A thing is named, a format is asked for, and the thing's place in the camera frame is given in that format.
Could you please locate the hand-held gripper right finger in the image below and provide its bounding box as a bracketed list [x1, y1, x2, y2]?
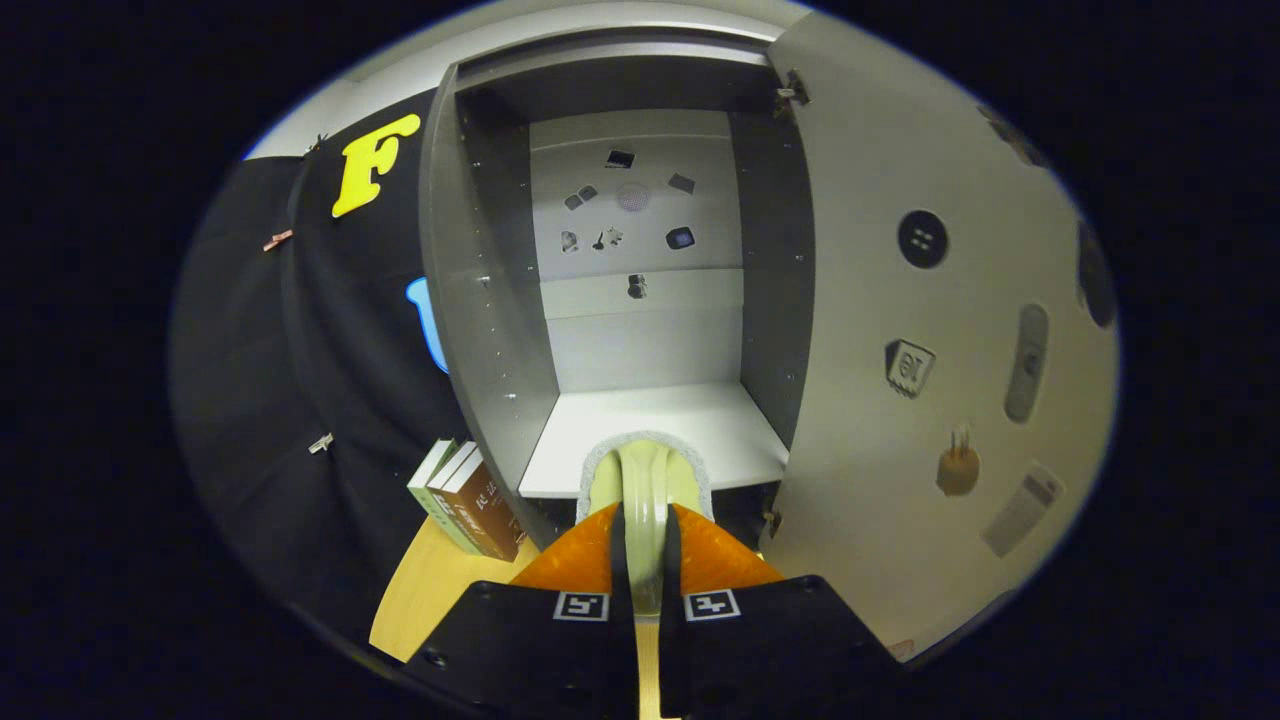
[658, 503, 906, 720]

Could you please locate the black backdrop cloth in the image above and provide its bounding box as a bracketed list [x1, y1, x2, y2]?
[170, 90, 471, 641]

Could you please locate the beige cabinet door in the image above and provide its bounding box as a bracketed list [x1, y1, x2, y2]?
[760, 10, 1121, 661]

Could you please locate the dark grey cabinet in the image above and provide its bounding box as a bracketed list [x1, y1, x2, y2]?
[418, 28, 816, 551]

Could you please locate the brown book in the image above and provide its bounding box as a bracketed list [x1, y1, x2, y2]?
[440, 458, 536, 563]

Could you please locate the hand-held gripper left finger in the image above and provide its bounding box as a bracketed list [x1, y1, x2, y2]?
[405, 500, 639, 720]

